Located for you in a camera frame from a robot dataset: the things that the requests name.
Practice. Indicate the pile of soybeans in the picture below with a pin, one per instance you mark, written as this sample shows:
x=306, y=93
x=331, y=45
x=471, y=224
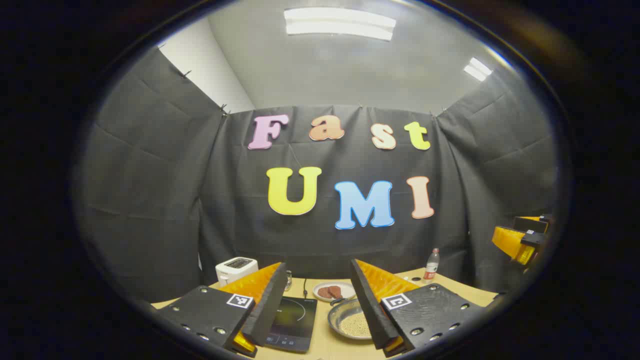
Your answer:
x=356, y=326

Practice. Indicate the long ceiling light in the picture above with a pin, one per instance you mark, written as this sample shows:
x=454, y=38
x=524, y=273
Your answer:
x=340, y=23

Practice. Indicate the round white plate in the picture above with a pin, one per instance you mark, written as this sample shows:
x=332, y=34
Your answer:
x=350, y=289

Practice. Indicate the brown meat slice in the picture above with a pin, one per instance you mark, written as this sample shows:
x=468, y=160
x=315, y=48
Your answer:
x=335, y=291
x=324, y=292

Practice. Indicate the black induction cooktop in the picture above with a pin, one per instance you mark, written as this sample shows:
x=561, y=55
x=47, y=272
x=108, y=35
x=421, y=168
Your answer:
x=295, y=325

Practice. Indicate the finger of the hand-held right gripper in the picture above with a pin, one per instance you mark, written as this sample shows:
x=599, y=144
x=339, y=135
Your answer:
x=532, y=224
x=512, y=242

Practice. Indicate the black backdrop cloth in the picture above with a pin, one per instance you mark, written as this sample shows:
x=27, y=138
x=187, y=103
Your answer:
x=165, y=200

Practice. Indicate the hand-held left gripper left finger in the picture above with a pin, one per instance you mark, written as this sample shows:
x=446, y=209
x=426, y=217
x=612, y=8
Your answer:
x=270, y=310

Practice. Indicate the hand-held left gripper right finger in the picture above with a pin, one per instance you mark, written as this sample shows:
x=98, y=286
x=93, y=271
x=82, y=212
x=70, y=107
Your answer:
x=367, y=310

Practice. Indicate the stainless steel pot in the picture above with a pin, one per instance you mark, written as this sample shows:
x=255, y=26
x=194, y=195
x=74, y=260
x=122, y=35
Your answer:
x=337, y=320

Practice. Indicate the white toaster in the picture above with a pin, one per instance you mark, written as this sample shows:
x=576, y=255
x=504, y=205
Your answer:
x=235, y=270

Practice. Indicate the small ceiling light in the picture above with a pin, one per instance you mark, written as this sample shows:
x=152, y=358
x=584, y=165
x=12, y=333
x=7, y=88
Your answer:
x=477, y=69

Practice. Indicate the plastic bottle with red label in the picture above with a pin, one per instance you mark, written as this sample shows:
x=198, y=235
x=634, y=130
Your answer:
x=431, y=267

